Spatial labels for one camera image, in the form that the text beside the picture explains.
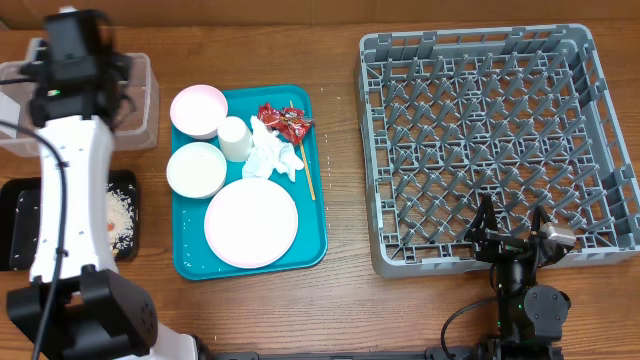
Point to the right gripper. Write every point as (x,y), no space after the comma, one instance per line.
(481,230)

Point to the red snack wrapper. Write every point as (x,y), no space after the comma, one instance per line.
(290,122)

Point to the wooden skewer stick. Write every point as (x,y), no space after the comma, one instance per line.
(307,170)

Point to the white napkin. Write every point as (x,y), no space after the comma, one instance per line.
(269,153)

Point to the white paper cup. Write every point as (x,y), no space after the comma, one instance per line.
(235,139)

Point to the white bowl with food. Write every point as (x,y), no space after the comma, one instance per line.
(197,170)

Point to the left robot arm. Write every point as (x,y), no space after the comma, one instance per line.
(77,304)

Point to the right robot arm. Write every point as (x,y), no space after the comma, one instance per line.
(530,315)

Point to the grey plastic dishwasher rack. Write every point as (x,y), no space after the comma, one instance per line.
(522,114)

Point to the black plastic waste tray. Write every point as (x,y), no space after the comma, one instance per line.
(9,195)

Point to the teal plastic serving tray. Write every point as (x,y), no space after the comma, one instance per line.
(192,257)

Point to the pink round plate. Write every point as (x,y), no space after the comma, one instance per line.
(251,223)

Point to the clear plastic storage bin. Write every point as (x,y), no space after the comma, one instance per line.
(136,130)

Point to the rice and food scraps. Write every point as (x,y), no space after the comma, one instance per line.
(121,211)

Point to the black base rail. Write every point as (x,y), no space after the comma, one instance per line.
(435,353)

